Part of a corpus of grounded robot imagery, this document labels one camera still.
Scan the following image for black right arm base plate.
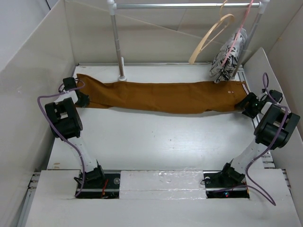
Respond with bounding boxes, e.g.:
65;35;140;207
200;171;250;199

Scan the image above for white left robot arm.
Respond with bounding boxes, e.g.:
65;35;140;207
44;77;106;188

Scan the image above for pink hanger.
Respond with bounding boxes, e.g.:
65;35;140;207
222;0;254;66

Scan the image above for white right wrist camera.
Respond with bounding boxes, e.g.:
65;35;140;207
260;89;283;103

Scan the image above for white black printed garment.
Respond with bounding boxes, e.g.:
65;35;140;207
209;28;247;83

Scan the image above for brown trousers with striped trim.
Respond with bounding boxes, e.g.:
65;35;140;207
77;74;248;114

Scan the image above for aluminium frame rail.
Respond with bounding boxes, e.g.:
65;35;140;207
237;68;290;190
15;65;77;227

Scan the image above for white metal clothes rack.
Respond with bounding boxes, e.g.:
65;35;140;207
107;0;270;81

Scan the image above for beige wooden hanger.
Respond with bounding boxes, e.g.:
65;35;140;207
188;0;235;65

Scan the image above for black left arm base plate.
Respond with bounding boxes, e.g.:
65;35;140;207
75;171;121;199

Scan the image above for aluminium frame rail left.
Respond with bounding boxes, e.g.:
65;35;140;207
15;65;77;227

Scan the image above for aluminium frame rail right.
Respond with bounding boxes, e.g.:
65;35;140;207
237;68;290;190

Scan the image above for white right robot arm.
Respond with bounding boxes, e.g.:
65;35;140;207
219;90;300;186

